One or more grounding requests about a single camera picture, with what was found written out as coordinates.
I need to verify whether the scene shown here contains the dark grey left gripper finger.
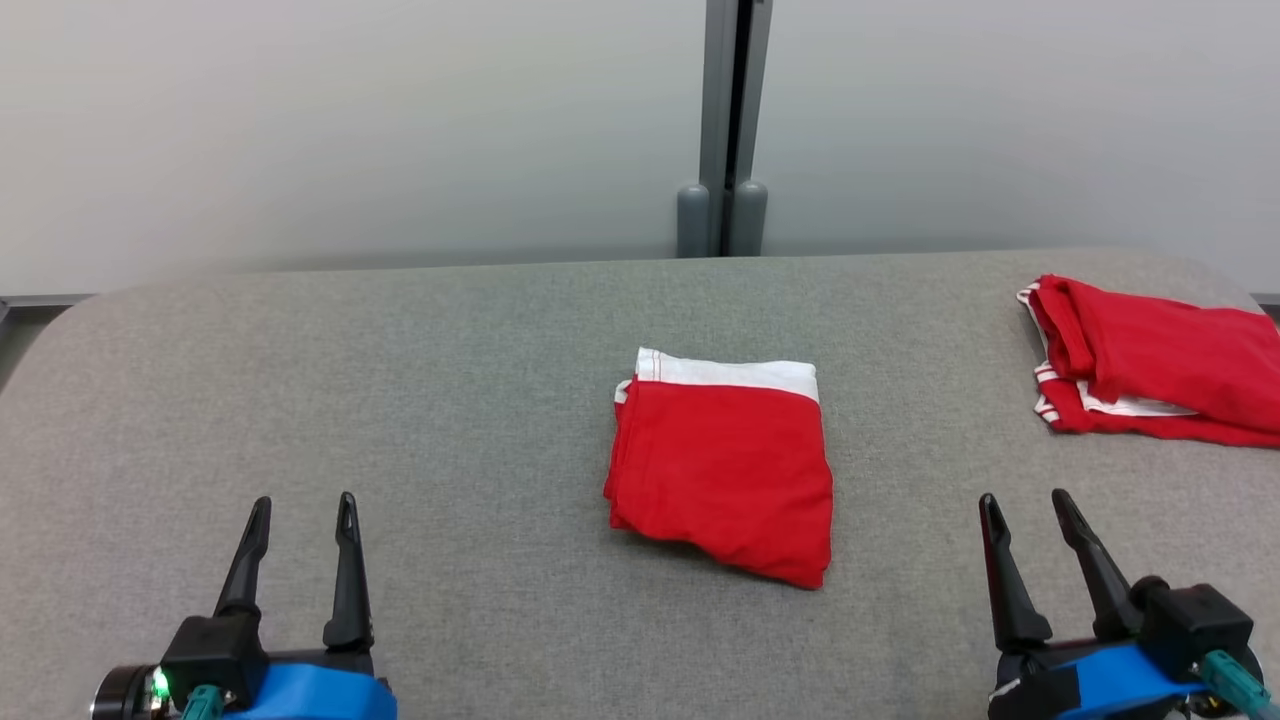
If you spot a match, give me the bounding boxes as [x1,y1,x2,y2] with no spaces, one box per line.
[322,491,376,651]
[213,496,273,619]

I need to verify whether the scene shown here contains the blue-covered right gripper body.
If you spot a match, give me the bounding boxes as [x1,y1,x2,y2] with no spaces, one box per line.
[988,642,1227,720]

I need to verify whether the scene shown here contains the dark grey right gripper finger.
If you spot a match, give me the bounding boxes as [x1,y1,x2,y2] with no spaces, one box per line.
[1050,488,1147,642]
[978,493,1053,653]

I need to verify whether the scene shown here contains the blue-covered left gripper body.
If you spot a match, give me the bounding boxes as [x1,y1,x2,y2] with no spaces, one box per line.
[90,650,399,720]

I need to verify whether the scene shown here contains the red jersey with white trim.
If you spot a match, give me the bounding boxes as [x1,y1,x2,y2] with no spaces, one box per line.
[1017,274,1280,448]

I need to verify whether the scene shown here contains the red shorts with white band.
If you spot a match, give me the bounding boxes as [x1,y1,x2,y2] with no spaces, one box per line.
[603,347,835,591]

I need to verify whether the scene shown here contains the teal right camera cable connector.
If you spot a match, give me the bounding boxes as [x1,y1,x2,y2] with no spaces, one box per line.
[1200,650,1277,720]

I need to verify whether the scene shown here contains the grey partition post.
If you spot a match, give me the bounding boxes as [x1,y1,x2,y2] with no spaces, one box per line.
[676,0,773,259]

